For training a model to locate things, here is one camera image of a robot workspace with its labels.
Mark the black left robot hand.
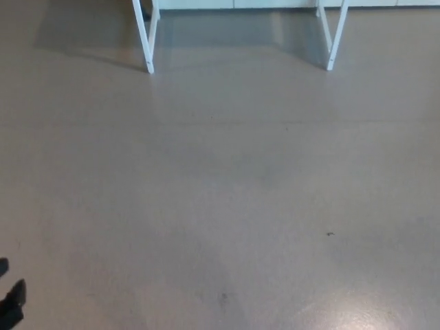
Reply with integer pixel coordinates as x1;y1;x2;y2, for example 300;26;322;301
0;257;27;330

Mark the white desk trestle leg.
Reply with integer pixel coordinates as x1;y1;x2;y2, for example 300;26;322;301
132;0;161;74
316;0;350;72

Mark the white cabinet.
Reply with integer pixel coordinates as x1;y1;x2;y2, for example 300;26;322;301
151;0;440;10

